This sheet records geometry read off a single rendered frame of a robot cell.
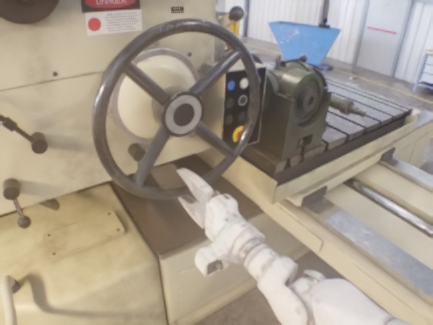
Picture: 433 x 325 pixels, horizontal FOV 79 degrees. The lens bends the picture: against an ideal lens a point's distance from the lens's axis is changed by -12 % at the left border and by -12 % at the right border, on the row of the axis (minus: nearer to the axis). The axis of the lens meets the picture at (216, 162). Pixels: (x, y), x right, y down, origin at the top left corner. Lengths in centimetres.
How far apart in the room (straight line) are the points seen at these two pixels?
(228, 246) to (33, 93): 52
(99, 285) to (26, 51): 84
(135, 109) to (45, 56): 22
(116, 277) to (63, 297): 21
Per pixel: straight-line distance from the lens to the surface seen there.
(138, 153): 80
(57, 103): 74
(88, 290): 120
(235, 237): 52
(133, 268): 121
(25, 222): 82
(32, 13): 68
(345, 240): 125
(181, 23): 53
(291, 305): 46
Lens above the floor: 153
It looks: 32 degrees down
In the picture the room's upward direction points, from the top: 3 degrees clockwise
